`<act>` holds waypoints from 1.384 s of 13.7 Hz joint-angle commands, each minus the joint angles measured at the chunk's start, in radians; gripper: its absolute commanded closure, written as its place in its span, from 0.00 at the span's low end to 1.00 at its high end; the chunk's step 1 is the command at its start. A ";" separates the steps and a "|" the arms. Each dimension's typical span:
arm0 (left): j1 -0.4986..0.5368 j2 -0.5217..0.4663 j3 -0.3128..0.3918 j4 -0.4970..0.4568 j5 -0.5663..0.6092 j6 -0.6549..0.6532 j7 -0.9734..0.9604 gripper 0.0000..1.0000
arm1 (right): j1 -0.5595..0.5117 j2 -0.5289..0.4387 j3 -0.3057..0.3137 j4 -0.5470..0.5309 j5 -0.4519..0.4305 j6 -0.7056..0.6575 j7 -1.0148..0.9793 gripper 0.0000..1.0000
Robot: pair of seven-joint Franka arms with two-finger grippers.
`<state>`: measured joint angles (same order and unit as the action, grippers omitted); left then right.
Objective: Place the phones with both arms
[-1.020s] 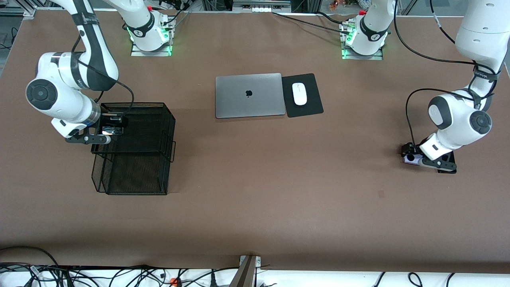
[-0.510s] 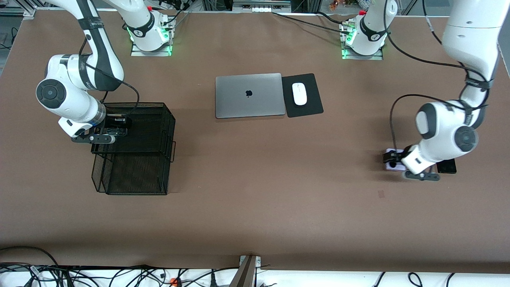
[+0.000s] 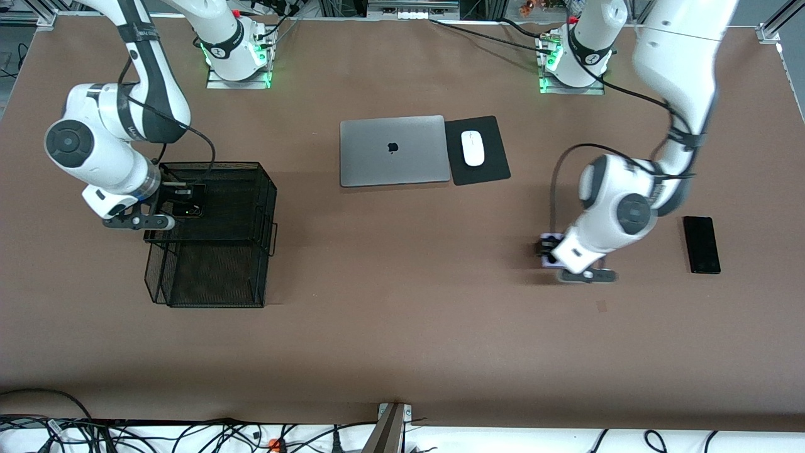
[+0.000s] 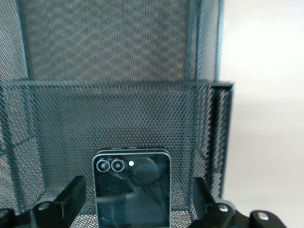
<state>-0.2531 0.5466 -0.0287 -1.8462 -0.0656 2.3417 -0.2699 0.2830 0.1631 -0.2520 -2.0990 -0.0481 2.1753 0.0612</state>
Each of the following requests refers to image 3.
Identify small black phone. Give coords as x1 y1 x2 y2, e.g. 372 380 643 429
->
169 183 207 218

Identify large black smartphone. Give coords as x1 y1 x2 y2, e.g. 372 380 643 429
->
683 216 722 275

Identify black mesh two-tier organizer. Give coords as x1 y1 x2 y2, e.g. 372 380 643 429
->
143 162 279 309

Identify black mouse pad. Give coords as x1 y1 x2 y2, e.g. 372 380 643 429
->
444 115 511 187

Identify white computer mouse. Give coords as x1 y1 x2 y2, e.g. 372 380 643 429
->
461 130 486 167

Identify silver closed laptop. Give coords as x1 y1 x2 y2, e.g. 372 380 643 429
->
340 115 452 188

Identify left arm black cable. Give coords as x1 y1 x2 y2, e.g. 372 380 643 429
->
550 38 702 237

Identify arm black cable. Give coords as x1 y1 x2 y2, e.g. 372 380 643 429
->
550 38 702 237
116 53 218 184

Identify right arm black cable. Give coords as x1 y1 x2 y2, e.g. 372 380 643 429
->
116 53 218 184

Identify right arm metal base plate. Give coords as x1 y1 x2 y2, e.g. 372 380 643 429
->
206 63 272 90

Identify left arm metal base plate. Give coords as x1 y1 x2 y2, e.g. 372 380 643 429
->
539 70 606 96

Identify black base cable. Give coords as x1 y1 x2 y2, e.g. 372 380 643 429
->
252 0 303 45

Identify short black table cable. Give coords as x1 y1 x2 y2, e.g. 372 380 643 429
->
500 18 555 40

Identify thick black floor cable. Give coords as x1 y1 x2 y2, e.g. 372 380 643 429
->
0 388 95 422

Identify long black table cable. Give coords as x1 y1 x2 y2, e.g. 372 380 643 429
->
430 19 548 51

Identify grey metal camera post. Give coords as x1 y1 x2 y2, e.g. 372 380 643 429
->
362 403 413 453

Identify black looped floor cable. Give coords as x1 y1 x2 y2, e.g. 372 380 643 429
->
277 423 378 453
170 423 265 453

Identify silver box on frame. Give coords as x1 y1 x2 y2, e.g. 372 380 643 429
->
367 0 460 20

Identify silver aluminium frame profile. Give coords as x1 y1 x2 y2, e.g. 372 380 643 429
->
764 0 805 32

